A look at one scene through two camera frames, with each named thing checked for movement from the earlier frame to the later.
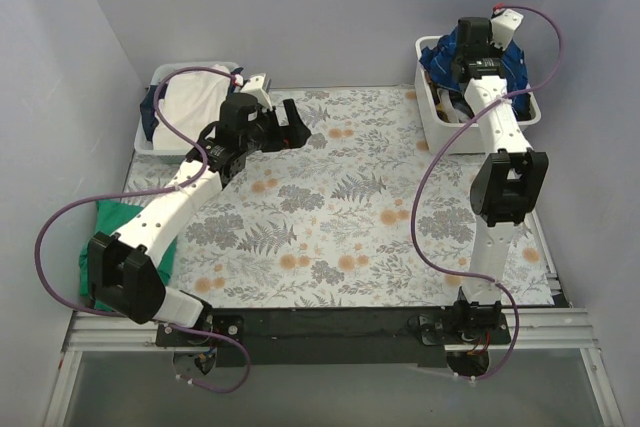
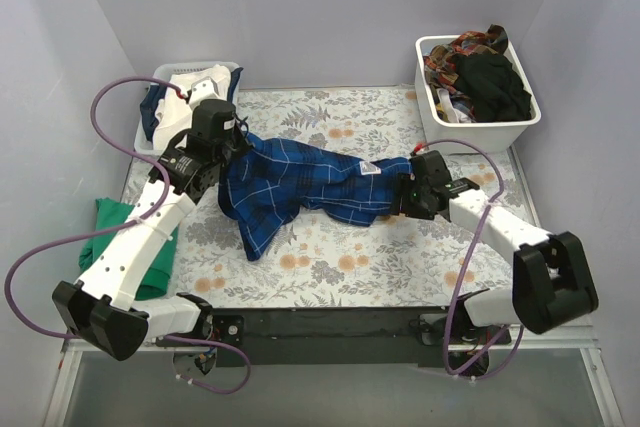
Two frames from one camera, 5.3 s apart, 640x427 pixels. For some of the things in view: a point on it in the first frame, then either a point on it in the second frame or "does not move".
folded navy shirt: (147, 109) does not move
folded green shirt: (110, 216) does not move
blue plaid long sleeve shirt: (437, 63) → (261, 183)
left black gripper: (279, 128) → (235, 142)
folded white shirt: (190, 100) does not move
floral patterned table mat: (363, 215) does not move
